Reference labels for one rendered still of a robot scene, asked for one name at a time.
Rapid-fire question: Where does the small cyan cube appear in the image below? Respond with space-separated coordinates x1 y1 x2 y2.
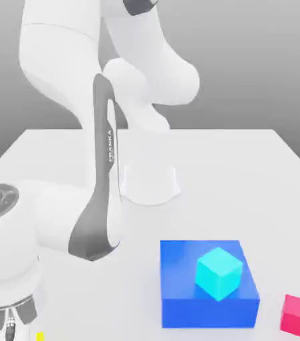
195 246 244 302

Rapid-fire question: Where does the small red cube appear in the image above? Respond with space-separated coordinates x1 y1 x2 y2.
279 294 300 339

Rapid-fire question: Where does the large blue box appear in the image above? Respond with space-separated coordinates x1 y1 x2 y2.
160 239 261 329

